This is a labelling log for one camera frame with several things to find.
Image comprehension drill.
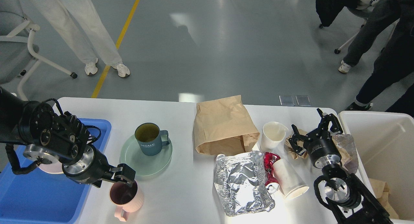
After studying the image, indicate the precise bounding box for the right metal floor plate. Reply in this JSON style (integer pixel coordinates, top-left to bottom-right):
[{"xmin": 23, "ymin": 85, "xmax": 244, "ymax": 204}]
[{"xmin": 295, "ymin": 95, "xmax": 311, "ymax": 106}]

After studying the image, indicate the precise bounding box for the lying white paper cup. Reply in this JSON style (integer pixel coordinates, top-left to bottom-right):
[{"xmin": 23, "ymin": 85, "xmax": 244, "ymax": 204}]
[{"xmin": 272, "ymin": 159, "xmax": 309, "ymax": 200}]

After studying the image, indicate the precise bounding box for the blue-grey HOME mug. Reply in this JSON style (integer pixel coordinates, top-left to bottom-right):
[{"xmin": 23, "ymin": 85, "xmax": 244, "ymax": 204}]
[{"xmin": 135, "ymin": 122, "xmax": 170, "ymax": 156}]

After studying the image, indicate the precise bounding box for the red crumpled wrapper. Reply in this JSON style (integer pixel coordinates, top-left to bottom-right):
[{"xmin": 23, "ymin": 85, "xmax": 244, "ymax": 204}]
[{"xmin": 264, "ymin": 152, "xmax": 281, "ymax": 186}]

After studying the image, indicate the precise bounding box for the upright white paper cup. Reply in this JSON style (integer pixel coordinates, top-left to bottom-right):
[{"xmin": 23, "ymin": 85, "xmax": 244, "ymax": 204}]
[{"xmin": 260, "ymin": 122, "xmax": 288, "ymax": 152}]

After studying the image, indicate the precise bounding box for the pink ribbed mug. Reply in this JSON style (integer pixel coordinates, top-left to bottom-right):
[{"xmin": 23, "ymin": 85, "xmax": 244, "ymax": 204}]
[{"xmin": 109, "ymin": 180, "xmax": 144, "ymax": 222}]

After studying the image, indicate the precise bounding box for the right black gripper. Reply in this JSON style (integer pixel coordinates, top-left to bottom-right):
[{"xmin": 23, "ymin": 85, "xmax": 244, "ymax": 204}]
[{"xmin": 289, "ymin": 108, "xmax": 343, "ymax": 169}]

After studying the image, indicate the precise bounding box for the brown paper bag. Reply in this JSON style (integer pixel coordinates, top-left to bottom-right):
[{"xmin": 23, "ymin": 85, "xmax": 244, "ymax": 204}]
[{"xmin": 193, "ymin": 95, "xmax": 260, "ymax": 156}]

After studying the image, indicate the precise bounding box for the pink plate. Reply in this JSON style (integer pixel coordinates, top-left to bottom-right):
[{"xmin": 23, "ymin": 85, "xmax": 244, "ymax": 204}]
[{"xmin": 38, "ymin": 162, "xmax": 63, "ymax": 175}]

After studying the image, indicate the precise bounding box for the white plastic bin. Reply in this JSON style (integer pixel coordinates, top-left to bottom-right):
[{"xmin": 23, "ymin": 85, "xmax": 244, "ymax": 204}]
[{"xmin": 339, "ymin": 111, "xmax": 414, "ymax": 224}]

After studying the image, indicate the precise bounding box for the person in light trousers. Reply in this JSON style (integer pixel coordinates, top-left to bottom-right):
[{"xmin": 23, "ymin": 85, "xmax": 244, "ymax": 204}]
[{"xmin": 30, "ymin": 0, "xmax": 130, "ymax": 78}]

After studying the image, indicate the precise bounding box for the chair with black jacket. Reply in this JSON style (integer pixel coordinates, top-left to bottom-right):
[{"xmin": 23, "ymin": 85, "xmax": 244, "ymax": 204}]
[{"xmin": 315, "ymin": 0, "xmax": 384, "ymax": 54}]

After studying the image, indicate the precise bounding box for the crumpled aluminium foil tray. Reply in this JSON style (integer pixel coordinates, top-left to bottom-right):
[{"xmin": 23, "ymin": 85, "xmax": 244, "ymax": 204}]
[{"xmin": 213, "ymin": 151, "xmax": 275, "ymax": 217}]

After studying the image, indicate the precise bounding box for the metal floor plate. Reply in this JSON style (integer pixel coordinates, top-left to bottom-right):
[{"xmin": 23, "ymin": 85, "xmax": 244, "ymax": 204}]
[
  {"xmin": 278, "ymin": 95, "xmax": 295, "ymax": 106},
  {"xmin": 295, "ymin": 95, "xmax": 311, "ymax": 106}
]

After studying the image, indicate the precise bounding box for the green plate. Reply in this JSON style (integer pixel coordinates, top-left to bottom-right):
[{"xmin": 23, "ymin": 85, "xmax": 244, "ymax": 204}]
[{"xmin": 120, "ymin": 136, "xmax": 173, "ymax": 180}]

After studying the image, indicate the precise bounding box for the person in dark trousers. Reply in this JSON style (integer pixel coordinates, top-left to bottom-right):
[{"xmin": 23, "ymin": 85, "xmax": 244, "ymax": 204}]
[{"xmin": 338, "ymin": 0, "xmax": 413, "ymax": 74}]

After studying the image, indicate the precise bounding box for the clear plastic bag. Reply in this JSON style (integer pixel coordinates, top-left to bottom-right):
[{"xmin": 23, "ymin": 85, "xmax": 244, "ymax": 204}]
[{"xmin": 332, "ymin": 134, "xmax": 358, "ymax": 174}]

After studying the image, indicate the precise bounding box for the left metal floor plate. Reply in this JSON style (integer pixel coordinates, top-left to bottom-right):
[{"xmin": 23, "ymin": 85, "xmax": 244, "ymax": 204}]
[{"xmin": 278, "ymin": 95, "xmax": 295, "ymax": 106}]

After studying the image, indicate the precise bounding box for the brown paper in bin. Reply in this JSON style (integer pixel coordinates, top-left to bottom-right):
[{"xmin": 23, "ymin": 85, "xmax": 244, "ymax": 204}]
[{"xmin": 369, "ymin": 178, "xmax": 399, "ymax": 219}]

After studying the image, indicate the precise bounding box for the person in black trousers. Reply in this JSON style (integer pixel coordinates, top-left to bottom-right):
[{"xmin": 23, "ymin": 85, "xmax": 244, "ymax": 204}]
[{"xmin": 346, "ymin": 16, "xmax": 414, "ymax": 111}]

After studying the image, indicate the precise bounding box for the grey office chair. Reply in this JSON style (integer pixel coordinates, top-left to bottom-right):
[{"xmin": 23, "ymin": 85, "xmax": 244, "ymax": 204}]
[{"xmin": 0, "ymin": 0, "xmax": 78, "ymax": 101}]

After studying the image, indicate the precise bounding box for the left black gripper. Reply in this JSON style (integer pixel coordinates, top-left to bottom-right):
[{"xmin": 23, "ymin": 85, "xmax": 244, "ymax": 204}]
[{"xmin": 62, "ymin": 144, "xmax": 136, "ymax": 188}]

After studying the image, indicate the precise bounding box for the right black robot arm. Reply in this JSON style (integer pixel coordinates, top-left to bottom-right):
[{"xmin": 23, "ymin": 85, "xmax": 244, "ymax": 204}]
[{"xmin": 289, "ymin": 108, "xmax": 392, "ymax": 224}]

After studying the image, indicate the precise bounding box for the blue plastic tray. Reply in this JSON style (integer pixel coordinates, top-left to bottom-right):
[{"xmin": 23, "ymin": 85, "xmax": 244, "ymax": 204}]
[{"xmin": 0, "ymin": 118, "xmax": 112, "ymax": 224}]

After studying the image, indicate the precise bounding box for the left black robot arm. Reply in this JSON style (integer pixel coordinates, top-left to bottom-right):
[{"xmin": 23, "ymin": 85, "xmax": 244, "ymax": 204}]
[{"xmin": 0, "ymin": 88, "xmax": 136, "ymax": 188}]

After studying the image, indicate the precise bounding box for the crumpled brown paper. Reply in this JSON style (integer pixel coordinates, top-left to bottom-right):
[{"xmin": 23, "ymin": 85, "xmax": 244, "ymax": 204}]
[{"xmin": 284, "ymin": 129, "xmax": 309, "ymax": 159}]

